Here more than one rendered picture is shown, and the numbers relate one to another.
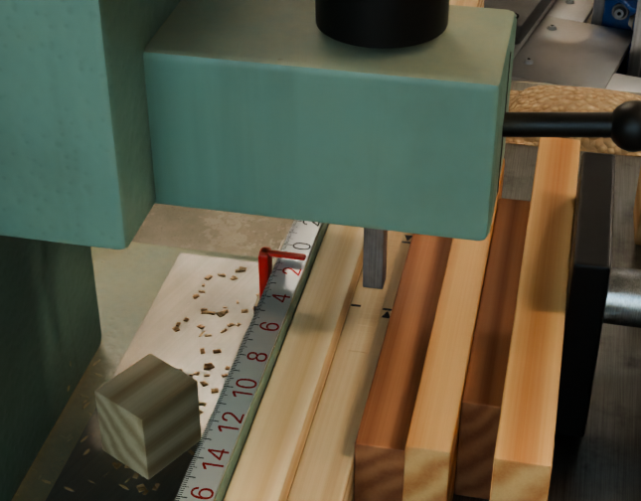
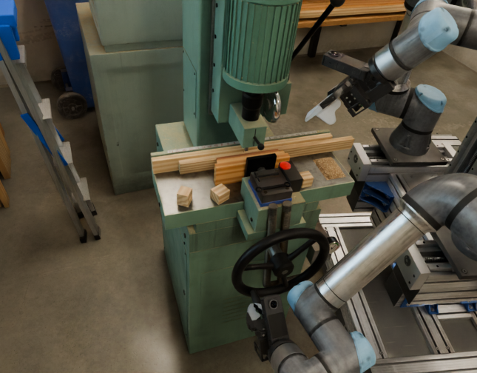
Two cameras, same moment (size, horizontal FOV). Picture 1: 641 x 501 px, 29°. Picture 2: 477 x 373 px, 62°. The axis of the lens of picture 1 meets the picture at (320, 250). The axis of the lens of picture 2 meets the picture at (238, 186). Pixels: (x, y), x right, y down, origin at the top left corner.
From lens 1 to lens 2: 0.94 m
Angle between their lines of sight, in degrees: 43
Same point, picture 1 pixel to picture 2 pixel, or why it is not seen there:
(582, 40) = not seen: hidden behind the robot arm
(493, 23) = (260, 125)
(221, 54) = (234, 108)
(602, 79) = not seen: hidden behind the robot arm
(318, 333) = (231, 149)
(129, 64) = (225, 103)
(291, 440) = (211, 152)
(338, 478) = (211, 159)
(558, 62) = (417, 180)
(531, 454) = (217, 166)
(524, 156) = (310, 163)
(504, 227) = not seen: hidden behind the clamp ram
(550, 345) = (237, 163)
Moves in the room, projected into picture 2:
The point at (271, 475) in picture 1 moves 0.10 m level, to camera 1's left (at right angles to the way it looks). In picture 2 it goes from (205, 152) to (191, 135)
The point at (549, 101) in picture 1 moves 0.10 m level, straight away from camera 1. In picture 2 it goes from (325, 160) to (351, 155)
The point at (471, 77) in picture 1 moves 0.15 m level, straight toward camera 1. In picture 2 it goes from (244, 126) to (193, 135)
